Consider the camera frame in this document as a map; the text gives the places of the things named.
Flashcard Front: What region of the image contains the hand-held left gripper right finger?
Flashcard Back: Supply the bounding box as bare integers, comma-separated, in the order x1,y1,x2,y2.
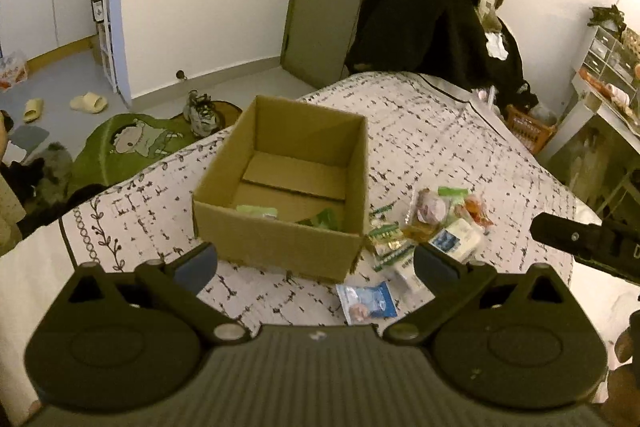
382,242,580,348

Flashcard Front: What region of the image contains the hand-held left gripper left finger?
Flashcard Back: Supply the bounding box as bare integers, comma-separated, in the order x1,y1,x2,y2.
52,242,251,348

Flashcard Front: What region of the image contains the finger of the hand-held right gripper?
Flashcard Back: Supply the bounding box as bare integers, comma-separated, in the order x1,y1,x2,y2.
530,213,608,259

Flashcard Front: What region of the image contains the clear white snack packet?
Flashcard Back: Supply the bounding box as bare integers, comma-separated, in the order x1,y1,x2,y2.
387,264,426,293

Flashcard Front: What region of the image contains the white packet with blue label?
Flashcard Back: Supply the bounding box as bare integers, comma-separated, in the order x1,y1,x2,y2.
431,219,485,264

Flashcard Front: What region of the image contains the yellow brown snack packet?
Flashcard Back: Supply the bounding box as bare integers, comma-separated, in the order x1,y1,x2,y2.
402,222,438,243

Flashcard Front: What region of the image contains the orange clear snack packet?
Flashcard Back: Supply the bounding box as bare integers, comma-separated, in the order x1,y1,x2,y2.
462,194,496,228

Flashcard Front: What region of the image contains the blue and white snack packet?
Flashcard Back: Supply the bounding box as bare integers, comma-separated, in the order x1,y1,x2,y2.
336,283,399,324

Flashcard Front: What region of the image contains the cardboard box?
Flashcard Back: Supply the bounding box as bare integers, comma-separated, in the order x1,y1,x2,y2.
192,95,370,284

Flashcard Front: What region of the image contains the person's right hand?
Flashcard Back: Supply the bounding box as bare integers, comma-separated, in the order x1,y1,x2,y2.
606,328,640,408

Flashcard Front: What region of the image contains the orange plastic basket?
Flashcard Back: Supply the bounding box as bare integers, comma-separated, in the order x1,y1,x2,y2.
505,104,557,155

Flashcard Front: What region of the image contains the white desk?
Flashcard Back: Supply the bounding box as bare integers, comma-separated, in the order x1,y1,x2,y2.
540,72,640,218

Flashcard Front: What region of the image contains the printed white blanket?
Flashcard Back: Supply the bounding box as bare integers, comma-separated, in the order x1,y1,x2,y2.
60,72,601,333

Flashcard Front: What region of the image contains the clear plastic bag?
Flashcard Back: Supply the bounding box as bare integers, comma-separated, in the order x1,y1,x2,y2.
527,102,558,125

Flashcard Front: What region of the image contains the green cartoon rug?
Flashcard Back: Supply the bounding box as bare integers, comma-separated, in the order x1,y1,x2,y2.
67,114,201,198

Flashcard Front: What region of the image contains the brown oval mat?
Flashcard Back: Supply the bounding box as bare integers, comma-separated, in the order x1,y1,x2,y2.
210,99,246,132

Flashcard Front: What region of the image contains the grey fluffy cushion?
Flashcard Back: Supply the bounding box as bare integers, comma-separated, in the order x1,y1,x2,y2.
35,142,76,202

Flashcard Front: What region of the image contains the drawer organizer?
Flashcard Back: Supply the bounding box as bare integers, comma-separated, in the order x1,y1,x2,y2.
582,27,640,82

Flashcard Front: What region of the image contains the beige cloth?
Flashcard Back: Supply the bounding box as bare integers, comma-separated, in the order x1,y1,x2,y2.
0,172,26,253

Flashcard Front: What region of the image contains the beige slipper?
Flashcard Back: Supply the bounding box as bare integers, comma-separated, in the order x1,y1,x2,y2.
70,93,108,112
23,98,45,124

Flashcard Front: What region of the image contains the dark cloth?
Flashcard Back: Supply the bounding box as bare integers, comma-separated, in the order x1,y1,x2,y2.
0,159,46,208

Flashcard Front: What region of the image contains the white cloth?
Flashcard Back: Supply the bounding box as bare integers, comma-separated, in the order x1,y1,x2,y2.
484,32,511,60

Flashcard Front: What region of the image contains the white storage rack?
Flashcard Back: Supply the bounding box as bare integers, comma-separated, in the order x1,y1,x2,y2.
92,0,121,95

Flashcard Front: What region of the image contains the black jacket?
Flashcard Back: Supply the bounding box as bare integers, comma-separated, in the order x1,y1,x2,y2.
346,0,538,108

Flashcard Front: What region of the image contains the plastic bag with orange print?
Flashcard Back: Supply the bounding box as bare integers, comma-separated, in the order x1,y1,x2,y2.
0,52,30,90

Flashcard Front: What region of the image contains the white kitchen cabinet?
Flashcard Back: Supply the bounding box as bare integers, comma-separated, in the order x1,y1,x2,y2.
0,0,108,62

